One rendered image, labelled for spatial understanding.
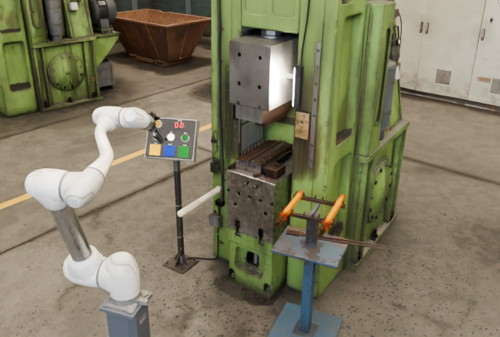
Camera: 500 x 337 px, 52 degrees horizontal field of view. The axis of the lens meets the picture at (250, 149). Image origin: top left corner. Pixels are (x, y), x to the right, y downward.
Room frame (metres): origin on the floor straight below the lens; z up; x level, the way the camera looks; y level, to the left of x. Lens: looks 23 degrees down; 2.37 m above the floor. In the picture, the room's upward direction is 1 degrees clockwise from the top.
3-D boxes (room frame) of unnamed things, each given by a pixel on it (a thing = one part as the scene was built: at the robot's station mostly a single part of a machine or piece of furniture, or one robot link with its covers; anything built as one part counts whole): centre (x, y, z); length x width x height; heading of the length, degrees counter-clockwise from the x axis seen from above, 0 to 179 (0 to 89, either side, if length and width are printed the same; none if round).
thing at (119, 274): (2.12, 0.65, 0.77); 0.18 x 0.16 x 0.22; 77
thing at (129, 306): (2.11, 0.62, 0.63); 0.22 x 0.18 x 0.06; 71
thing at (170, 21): (10.01, 1.86, 0.42); 1.89 x 1.20 x 0.85; 51
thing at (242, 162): (3.21, -0.10, 0.96); 0.42 x 0.20 x 0.09; 147
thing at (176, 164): (3.27, 0.52, 0.54); 0.04 x 0.04 x 1.08; 57
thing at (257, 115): (3.21, -0.10, 1.32); 0.42 x 0.20 x 0.10; 147
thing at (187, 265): (3.27, 0.52, 0.05); 0.22 x 0.22 x 0.09; 57
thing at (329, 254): (2.56, -0.37, 0.66); 0.40 x 0.30 x 0.02; 67
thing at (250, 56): (3.18, -0.14, 1.56); 0.42 x 0.39 x 0.40; 147
